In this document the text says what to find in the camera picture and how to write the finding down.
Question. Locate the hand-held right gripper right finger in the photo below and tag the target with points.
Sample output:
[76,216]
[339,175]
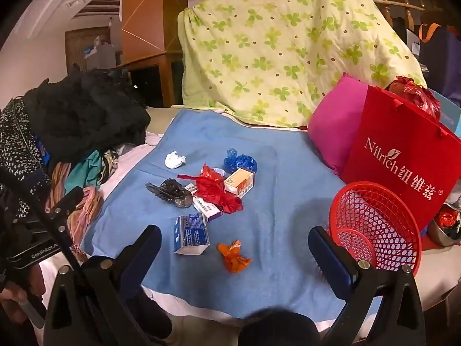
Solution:
[328,257]

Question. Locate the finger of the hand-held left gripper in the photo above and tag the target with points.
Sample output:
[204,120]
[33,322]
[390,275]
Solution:
[74,248]
[70,198]

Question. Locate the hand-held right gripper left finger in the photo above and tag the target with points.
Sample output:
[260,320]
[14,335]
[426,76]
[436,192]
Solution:
[144,250]

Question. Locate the blue and white box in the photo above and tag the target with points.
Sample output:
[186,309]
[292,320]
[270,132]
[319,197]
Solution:
[191,234]

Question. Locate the red plastic basket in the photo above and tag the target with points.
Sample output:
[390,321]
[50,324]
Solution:
[360,202]

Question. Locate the grey plastic bag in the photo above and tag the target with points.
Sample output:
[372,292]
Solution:
[173,193]

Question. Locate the purple and white box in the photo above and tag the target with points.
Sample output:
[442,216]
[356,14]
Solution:
[207,212]

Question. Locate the orange wrapper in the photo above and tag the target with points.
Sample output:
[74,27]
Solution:
[234,257]

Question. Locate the red plastic bag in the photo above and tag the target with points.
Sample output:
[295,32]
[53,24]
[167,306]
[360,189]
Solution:
[414,92]
[212,187]

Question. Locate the white tissue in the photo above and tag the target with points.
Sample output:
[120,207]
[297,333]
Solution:
[174,159]

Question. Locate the orange and white box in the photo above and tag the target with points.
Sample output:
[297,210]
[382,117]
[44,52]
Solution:
[237,183]

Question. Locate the blue cloth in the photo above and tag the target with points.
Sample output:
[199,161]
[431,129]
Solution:
[243,162]

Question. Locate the person's left hand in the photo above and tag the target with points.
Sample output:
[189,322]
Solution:
[12,299]

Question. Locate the pink patterned cloth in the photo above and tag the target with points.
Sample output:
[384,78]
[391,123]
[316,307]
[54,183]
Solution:
[86,211]

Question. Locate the orange striped cloth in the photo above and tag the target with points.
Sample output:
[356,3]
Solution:
[59,180]

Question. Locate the teal cloth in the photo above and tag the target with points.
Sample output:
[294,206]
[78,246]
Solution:
[84,173]

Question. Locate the yellow and black patterned cloth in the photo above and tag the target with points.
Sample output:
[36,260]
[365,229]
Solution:
[110,162]

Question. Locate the white bed sheet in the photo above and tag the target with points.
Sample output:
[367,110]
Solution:
[124,167]

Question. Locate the black speckled cloth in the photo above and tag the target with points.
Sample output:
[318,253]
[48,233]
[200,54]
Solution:
[18,151]

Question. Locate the blue towel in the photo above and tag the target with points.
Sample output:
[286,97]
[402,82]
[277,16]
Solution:
[270,205]

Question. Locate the dark cloth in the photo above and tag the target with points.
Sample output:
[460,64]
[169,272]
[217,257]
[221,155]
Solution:
[281,328]

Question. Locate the black clothing pile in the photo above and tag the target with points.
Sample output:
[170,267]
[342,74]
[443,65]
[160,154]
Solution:
[90,115]

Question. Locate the orange and black plastic bag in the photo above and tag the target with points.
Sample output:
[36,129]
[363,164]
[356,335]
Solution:
[446,221]

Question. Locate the red paper bag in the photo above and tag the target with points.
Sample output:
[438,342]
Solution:
[396,151]

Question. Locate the pink pillow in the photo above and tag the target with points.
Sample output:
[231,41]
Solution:
[335,126]

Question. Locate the light blue box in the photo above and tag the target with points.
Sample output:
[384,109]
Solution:
[450,115]

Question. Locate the wooden cabinet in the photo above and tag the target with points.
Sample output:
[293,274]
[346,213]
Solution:
[144,14]

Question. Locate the clover print quilt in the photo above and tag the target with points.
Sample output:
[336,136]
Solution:
[281,43]

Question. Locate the wooden stair railing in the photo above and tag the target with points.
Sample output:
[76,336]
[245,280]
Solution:
[396,3]

